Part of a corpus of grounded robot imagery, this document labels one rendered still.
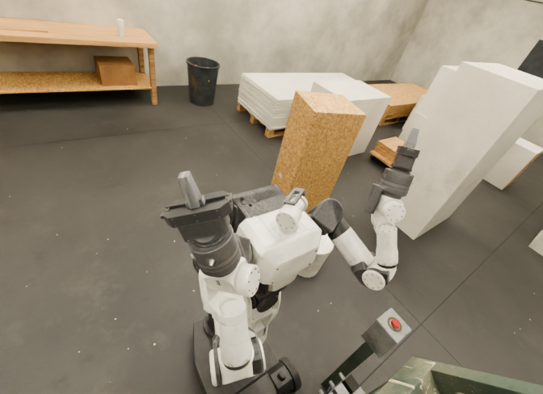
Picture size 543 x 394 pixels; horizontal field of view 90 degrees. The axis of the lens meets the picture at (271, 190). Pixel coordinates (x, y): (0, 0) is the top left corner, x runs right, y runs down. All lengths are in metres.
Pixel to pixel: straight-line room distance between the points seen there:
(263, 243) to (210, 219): 0.38
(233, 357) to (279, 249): 0.32
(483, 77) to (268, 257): 2.55
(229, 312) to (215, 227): 0.23
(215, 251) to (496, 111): 2.73
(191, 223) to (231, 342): 0.31
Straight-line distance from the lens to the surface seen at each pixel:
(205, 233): 0.50
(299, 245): 0.89
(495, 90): 2.98
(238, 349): 0.69
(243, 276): 0.57
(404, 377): 1.50
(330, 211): 1.01
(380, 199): 0.95
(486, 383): 1.41
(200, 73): 4.70
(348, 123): 2.46
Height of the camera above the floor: 2.05
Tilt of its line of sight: 39 degrees down
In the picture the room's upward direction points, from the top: 15 degrees clockwise
